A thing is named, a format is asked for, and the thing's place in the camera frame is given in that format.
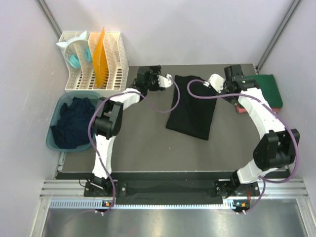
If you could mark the white cable duct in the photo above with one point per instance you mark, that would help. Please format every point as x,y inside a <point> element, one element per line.
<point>105,204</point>

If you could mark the black t shirt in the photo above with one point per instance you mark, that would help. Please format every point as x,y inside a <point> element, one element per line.
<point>191,116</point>

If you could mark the teal cat ear headphones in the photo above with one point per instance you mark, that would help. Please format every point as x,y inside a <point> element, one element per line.
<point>75,49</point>

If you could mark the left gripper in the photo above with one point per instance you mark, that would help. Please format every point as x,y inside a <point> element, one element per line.
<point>156,71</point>

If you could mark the navy blue t shirt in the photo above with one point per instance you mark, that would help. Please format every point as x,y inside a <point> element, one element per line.
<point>71,130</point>

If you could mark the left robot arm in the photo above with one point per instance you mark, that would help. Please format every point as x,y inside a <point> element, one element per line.
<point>106,122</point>

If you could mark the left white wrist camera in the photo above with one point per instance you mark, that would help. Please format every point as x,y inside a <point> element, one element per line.
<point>165,81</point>

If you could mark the teal plastic bin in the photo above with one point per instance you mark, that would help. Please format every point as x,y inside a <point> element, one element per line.
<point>67,98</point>

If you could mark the left corner aluminium post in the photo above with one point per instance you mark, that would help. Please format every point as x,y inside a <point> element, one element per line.
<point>49,17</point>

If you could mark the folded pink t shirt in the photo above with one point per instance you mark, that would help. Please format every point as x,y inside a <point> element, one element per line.
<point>242,110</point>

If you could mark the corner aluminium post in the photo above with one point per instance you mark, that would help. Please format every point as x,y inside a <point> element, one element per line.
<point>293,7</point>
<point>49,17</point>

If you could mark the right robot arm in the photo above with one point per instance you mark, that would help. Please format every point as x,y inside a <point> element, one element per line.
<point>278,145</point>

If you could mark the right corner aluminium post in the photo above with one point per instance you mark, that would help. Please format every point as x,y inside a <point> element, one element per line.
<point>293,7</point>

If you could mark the folded green t shirt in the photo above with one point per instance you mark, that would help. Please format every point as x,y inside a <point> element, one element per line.
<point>269,89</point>

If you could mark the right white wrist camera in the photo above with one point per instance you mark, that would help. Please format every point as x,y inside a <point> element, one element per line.
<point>216,82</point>

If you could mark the white file organizer rack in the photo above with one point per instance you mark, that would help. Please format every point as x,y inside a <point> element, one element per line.
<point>84,79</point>

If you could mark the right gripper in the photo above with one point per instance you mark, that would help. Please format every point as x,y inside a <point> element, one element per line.
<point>232,101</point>

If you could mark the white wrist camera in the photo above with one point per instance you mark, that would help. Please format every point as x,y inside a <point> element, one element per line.
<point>165,81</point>
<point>216,82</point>

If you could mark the orange plastic folder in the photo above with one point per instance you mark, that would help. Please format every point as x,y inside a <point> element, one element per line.
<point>99,60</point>

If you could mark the aluminium frame rail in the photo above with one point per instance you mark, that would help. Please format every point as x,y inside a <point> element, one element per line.
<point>64,189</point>

